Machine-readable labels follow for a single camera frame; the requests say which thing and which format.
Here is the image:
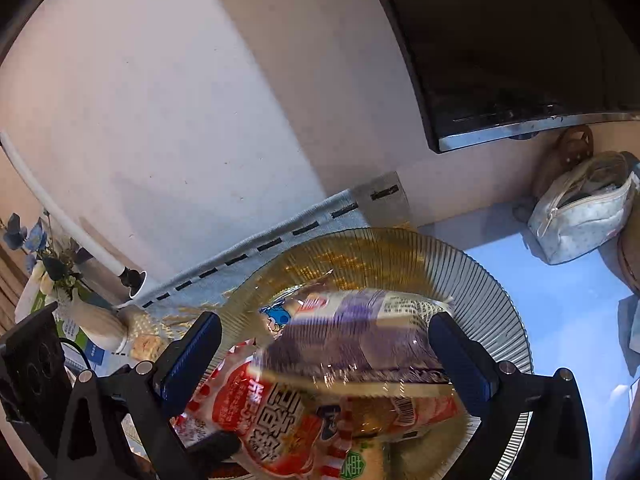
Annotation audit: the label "round biscuits clear pack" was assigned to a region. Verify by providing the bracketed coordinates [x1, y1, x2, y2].
[129, 334, 168, 362]

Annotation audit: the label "purple cake snack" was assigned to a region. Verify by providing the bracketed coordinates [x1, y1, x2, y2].
[250, 288, 452, 398]

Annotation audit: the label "blue white artificial flowers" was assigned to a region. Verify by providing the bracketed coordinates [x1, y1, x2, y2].
[1, 212, 81, 304]

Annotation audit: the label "white desk lamp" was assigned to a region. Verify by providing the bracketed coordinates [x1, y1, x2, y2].
[1, 132, 148, 299]

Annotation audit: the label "ribbed glass plate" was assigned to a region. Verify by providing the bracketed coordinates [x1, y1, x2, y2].
[207, 228, 534, 479]

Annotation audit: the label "white dotted pencil pouch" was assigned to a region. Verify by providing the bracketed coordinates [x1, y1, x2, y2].
[528, 152, 639, 266]

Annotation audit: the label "white ribbed ceramic vase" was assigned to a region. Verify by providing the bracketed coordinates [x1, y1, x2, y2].
[67, 289, 128, 353]

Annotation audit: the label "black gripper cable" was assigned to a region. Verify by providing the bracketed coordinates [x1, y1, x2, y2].
[60, 337, 97, 373]

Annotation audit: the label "blue gold woven table mat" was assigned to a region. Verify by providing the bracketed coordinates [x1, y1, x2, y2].
[117, 171, 411, 320]

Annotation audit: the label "black monitor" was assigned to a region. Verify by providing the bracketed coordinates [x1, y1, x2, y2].
[380, 0, 639, 153]

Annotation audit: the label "red white rice cracker bag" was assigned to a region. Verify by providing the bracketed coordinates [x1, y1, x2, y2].
[174, 340, 468, 479]

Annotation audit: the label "green blue book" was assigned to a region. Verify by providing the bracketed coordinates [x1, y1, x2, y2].
[15, 281, 111, 370]

